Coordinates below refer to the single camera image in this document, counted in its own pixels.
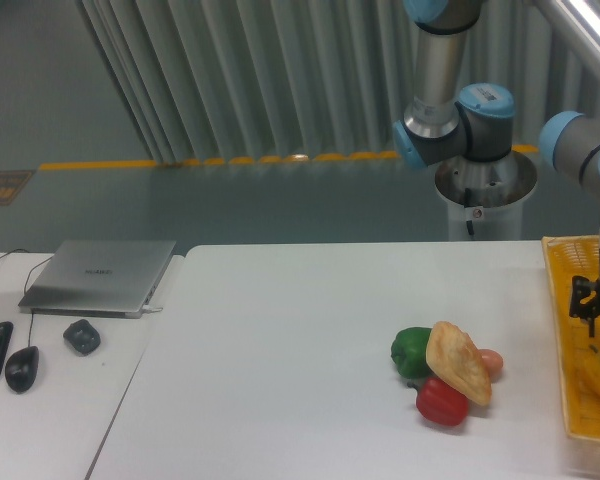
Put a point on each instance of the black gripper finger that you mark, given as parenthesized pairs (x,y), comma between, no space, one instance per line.
(584,303)

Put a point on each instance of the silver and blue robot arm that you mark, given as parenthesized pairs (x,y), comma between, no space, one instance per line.
(476,124)

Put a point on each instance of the red bell pepper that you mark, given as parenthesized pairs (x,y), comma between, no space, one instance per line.
(439,403)

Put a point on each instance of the green bell pepper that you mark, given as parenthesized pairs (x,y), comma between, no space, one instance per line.
(408,352)

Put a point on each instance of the yellow woven basket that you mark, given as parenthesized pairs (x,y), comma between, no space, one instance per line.
(566,257)

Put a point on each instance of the pink egg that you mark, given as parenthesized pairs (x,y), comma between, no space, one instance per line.
(493,362)

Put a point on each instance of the flat toasted bread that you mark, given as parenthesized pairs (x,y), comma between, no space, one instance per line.
(453,357)

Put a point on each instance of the silver closed laptop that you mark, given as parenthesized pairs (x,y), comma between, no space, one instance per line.
(101,278)

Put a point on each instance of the small black device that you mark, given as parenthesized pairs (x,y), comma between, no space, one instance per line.
(82,337)

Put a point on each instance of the black computer mouse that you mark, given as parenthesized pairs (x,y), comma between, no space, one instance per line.
(21,369)

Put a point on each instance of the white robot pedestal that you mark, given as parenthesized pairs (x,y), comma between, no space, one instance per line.
(484,201)

